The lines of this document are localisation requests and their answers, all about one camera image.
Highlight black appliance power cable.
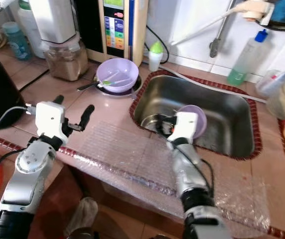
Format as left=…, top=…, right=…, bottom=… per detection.
left=145, top=25, right=171, bottom=59

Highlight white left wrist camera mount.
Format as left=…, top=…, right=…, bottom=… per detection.
left=35, top=101, right=67, bottom=140

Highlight small white bottle green cap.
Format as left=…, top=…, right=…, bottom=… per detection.
left=148, top=41, right=164, bottom=72

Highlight white container green lid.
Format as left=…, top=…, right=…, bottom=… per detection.
left=17, top=0, right=36, bottom=30

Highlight green soap bottle blue cap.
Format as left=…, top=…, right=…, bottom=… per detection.
left=227, top=29, right=269, bottom=86

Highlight clear plastic cup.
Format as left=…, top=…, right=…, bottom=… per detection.
left=256, top=67, right=285, bottom=98

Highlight clear jar with brown contents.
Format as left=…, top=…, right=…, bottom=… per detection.
left=42, top=34, right=89, bottom=82

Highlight grey metal tap lever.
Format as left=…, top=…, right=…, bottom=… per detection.
left=209, top=0, right=237, bottom=58

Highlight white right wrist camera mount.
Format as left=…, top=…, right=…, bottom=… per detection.
left=168, top=112, right=200, bottom=146

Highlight clear bubble wrap sheet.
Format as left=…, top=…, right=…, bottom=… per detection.
left=63, top=119, right=272, bottom=235

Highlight large clear glass jar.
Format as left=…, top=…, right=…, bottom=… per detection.
left=266, top=80, right=285, bottom=120

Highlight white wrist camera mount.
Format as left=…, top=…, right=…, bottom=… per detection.
left=168, top=112, right=200, bottom=146
left=35, top=101, right=67, bottom=140

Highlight stainless steel sink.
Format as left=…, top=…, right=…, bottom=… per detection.
left=130, top=71, right=262, bottom=161

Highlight purple plastic bowl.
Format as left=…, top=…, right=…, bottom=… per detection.
left=177, top=104, right=207, bottom=140
left=96, top=58, right=140, bottom=94

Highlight beige water ionizer appliance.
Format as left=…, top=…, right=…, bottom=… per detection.
left=74, top=0, right=149, bottom=61

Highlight white green plastic spoon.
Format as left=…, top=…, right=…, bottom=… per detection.
left=101, top=74, right=132, bottom=88

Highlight blue plastic bottle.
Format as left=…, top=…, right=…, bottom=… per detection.
left=2, top=21, right=34, bottom=62

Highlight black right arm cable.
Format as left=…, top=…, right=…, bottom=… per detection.
left=177, top=142, right=215, bottom=197

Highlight metal spoon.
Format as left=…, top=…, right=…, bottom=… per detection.
left=77, top=81, right=100, bottom=92

